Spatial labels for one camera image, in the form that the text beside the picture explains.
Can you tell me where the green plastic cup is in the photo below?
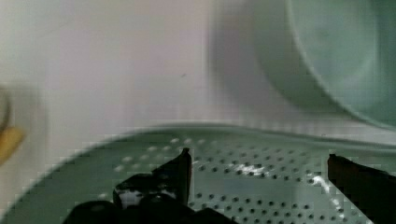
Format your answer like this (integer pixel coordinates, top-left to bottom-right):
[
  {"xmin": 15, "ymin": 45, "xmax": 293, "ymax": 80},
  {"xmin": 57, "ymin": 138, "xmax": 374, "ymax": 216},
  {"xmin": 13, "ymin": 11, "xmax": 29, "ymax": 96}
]
[{"xmin": 253, "ymin": 0, "xmax": 395, "ymax": 130}]

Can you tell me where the green plastic strainer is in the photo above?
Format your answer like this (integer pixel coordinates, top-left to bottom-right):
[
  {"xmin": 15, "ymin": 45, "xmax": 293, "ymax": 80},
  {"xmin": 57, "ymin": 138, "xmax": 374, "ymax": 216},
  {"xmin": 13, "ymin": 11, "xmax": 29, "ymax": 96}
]
[{"xmin": 1, "ymin": 124, "xmax": 395, "ymax": 224}]

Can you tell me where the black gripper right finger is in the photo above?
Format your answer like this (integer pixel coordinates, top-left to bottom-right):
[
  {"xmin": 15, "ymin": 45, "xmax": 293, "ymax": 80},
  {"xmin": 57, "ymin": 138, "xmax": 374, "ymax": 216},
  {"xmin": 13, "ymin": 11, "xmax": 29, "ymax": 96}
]
[{"xmin": 327, "ymin": 154, "xmax": 396, "ymax": 224}]

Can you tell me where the grey round plate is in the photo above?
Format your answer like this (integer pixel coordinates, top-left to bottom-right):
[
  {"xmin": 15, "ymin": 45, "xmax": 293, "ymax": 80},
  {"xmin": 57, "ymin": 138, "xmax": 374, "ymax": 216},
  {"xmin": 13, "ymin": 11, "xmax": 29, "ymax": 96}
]
[{"xmin": 0, "ymin": 84, "xmax": 11, "ymax": 132}]

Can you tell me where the peeled toy banana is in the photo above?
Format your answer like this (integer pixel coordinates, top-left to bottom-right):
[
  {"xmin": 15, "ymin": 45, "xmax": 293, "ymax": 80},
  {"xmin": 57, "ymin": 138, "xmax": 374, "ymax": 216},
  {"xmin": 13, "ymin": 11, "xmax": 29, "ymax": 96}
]
[{"xmin": 0, "ymin": 127, "xmax": 24, "ymax": 164}]

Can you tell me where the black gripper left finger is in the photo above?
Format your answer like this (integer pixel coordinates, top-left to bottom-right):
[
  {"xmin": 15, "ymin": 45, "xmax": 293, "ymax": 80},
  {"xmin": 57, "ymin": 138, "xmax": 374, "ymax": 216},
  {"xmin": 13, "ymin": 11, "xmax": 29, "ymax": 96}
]
[{"xmin": 63, "ymin": 147, "xmax": 237, "ymax": 224}]

